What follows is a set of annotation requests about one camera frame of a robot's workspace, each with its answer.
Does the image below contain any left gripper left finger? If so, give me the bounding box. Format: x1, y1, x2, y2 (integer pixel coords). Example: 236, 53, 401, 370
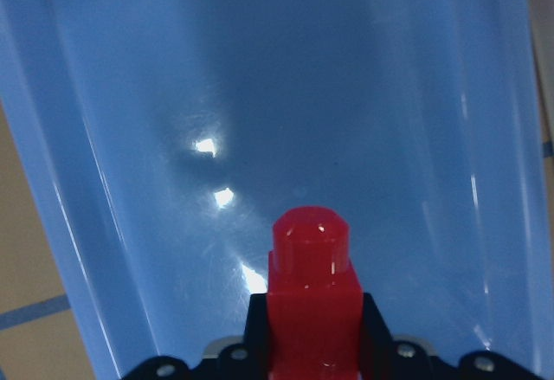
243, 293, 271, 379

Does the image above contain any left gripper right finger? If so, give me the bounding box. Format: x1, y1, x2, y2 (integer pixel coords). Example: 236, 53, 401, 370
359, 293, 393, 379

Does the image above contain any red block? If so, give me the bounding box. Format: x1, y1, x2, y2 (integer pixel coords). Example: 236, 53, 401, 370
267, 206, 363, 379

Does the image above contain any blue plastic tray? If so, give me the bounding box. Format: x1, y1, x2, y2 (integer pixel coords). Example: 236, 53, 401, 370
1, 0, 553, 379

